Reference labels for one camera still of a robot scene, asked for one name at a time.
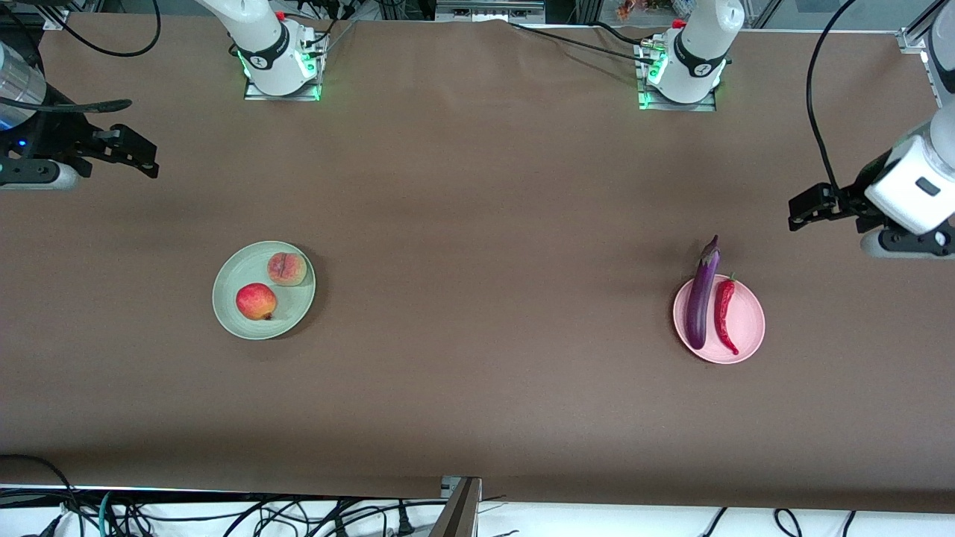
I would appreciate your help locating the purple eggplant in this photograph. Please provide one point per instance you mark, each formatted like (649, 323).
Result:
(700, 306)

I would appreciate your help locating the grey metal box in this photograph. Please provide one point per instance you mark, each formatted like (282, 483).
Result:
(489, 11)

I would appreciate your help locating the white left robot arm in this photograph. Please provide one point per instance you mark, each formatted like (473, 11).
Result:
(701, 45)

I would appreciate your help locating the aluminium profile post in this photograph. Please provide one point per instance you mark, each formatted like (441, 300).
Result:
(459, 514)

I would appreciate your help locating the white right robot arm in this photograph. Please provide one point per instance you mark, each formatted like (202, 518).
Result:
(261, 37)

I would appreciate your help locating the metal corner bracket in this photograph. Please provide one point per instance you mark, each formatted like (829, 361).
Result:
(56, 20)
(912, 41)

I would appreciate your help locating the pink round plate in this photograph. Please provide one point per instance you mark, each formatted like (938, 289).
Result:
(746, 321)

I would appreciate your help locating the pale green round plate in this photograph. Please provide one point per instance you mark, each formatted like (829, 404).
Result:
(295, 306)

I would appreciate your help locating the red chili pepper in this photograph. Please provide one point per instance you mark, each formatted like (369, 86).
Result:
(724, 306)

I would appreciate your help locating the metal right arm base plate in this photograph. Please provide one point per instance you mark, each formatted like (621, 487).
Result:
(310, 93)

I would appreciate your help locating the pink yellow peach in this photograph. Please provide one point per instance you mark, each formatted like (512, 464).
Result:
(287, 268)

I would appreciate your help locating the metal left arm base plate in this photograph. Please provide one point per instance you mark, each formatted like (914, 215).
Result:
(705, 104)

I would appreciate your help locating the aluminium side rail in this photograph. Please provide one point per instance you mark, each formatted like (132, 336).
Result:
(941, 82)

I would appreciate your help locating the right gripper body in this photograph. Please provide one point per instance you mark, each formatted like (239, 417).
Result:
(66, 142)

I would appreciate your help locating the brown table cover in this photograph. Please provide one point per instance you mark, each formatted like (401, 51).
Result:
(477, 373)

